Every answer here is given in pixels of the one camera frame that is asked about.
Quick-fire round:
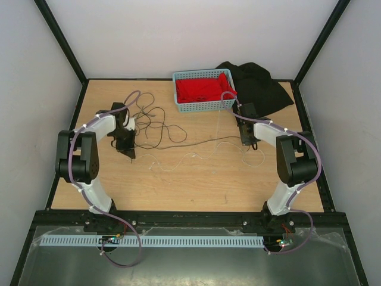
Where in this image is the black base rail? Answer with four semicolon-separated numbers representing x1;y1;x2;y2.
32;209;349;233

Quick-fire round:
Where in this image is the black cloth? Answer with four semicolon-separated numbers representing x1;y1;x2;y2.
217;61;293;117

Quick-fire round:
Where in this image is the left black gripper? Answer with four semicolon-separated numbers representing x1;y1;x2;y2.
110;128;136;158

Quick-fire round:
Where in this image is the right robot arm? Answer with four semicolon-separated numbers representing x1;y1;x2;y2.
236;103;322;232

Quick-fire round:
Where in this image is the grey wire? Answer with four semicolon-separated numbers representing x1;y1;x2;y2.
133;105;242;150

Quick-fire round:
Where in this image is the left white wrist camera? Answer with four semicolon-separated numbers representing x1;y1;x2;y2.
123;117;136;131

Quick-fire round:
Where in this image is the black metal frame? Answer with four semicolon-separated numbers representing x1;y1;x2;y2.
10;1;368;285

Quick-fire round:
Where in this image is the blue perforated plastic basket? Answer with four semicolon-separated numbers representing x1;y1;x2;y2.
172;69;235;113

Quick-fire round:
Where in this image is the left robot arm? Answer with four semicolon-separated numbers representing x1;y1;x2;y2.
55;102;136;231

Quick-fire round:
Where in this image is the red cloth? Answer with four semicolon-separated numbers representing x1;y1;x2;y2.
175;73;237;103

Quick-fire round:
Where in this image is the white thin wire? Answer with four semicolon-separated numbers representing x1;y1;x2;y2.
130;141;266;172

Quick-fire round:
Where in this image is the grey slotted cable duct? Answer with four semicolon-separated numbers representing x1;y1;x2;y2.
39;235;264;248

